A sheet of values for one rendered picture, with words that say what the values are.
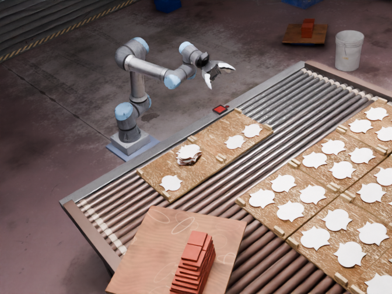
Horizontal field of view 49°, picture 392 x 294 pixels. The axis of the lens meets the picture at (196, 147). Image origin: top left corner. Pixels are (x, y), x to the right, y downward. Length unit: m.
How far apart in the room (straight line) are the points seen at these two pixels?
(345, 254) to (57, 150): 3.27
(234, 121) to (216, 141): 0.22
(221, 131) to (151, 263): 1.10
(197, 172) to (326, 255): 0.87
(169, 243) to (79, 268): 1.52
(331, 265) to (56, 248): 2.29
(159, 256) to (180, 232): 0.16
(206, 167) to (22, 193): 2.23
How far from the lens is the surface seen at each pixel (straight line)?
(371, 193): 2.35
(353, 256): 2.09
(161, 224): 2.11
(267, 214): 2.22
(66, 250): 3.60
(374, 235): 2.18
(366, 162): 2.52
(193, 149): 2.53
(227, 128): 2.77
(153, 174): 2.53
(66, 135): 4.78
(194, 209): 2.30
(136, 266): 1.99
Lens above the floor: 2.62
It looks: 39 degrees down
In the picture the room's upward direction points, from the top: 10 degrees counter-clockwise
